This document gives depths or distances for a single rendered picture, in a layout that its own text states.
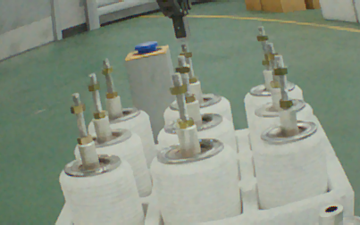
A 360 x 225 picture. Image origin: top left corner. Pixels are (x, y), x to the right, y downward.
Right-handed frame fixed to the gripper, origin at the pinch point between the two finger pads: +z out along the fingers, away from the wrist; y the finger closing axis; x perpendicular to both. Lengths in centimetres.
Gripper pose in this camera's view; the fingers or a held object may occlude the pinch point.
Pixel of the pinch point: (181, 29)
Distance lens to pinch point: 97.1
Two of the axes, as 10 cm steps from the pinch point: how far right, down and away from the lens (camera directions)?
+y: -2.8, 2.9, -9.2
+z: 1.9, 9.5, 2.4
